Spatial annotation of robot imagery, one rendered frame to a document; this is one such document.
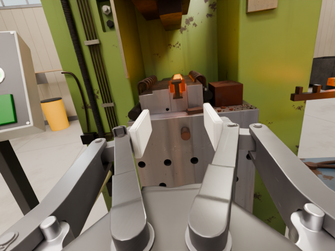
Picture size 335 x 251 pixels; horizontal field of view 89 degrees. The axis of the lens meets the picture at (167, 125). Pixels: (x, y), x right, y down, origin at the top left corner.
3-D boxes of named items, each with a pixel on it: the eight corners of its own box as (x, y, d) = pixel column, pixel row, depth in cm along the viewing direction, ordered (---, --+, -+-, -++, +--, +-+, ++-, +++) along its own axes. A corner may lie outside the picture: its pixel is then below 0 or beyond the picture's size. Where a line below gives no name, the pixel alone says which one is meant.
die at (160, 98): (203, 108, 54) (202, 81, 51) (142, 115, 56) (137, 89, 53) (192, 88, 93) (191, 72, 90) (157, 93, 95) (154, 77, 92)
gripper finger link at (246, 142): (228, 137, 13) (268, 133, 13) (215, 117, 18) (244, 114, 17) (228, 154, 14) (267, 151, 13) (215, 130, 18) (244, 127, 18)
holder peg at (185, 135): (191, 140, 47) (190, 131, 46) (181, 141, 48) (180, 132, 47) (190, 134, 51) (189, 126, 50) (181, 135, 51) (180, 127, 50)
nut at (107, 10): (111, 26, 60) (107, 2, 57) (104, 27, 60) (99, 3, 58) (115, 27, 63) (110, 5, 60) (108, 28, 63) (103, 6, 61)
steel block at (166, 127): (251, 225, 62) (259, 108, 47) (150, 229, 66) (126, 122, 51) (218, 151, 115) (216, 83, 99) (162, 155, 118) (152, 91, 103)
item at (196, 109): (188, 114, 50) (188, 110, 50) (186, 112, 53) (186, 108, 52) (203, 112, 50) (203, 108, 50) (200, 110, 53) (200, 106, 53)
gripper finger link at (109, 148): (128, 162, 14) (94, 165, 15) (140, 137, 19) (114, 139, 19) (124, 146, 14) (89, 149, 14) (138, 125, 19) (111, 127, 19)
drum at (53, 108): (74, 123, 403) (64, 96, 381) (67, 129, 365) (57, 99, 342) (54, 126, 397) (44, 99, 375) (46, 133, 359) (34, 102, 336)
